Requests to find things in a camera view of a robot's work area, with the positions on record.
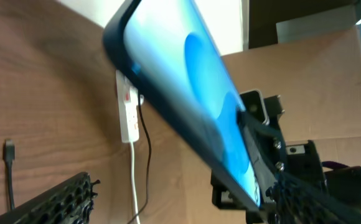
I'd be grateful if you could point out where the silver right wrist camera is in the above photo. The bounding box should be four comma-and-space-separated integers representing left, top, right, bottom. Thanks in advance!
240, 90, 270, 125

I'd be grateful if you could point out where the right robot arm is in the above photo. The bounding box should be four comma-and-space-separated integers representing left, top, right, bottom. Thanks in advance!
211, 91, 361, 223

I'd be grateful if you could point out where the black USB charging cable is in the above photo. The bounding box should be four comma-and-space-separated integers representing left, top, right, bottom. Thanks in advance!
127, 91, 152, 224

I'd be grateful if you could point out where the white power strip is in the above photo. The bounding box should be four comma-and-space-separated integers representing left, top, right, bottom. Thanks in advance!
116, 70, 139, 143

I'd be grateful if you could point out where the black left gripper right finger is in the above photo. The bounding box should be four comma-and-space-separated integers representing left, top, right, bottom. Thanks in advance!
266, 172, 361, 224

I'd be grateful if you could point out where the blue Galaxy smartphone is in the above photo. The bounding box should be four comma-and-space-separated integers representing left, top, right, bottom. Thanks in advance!
103, 0, 261, 211

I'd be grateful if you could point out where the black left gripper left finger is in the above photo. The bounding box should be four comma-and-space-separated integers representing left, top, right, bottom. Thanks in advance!
0, 172, 101, 224

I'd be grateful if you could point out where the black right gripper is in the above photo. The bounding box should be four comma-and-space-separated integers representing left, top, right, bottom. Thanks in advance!
211, 95, 327, 218

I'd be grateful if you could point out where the brown cardboard panel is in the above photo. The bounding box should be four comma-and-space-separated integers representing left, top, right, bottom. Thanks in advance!
223, 27, 361, 166

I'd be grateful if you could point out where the white power strip cord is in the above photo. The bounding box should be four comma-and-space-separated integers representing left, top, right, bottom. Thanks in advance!
129, 141, 141, 224

